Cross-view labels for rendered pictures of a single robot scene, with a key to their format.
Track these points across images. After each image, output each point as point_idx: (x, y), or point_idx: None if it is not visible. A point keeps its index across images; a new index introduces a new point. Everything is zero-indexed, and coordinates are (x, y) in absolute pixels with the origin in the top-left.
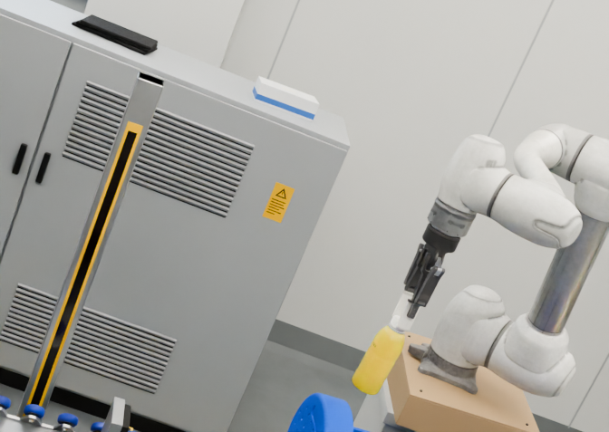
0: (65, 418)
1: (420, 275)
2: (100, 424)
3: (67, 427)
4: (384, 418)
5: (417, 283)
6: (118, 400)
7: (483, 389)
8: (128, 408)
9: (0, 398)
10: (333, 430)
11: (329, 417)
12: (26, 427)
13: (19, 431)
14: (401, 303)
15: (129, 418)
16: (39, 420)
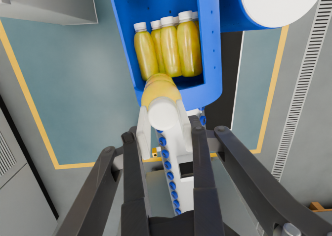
0: (173, 178)
1: (145, 186)
2: (170, 168)
3: (173, 174)
4: (8, 3)
5: (140, 161)
6: (183, 180)
7: None
8: (184, 175)
9: (177, 197)
10: (209, 99)
11: (200, 105)
12: (174, 180)
13: (178, 181)
14: (149, 137)
15: (192, 173)
16: (173, 181)
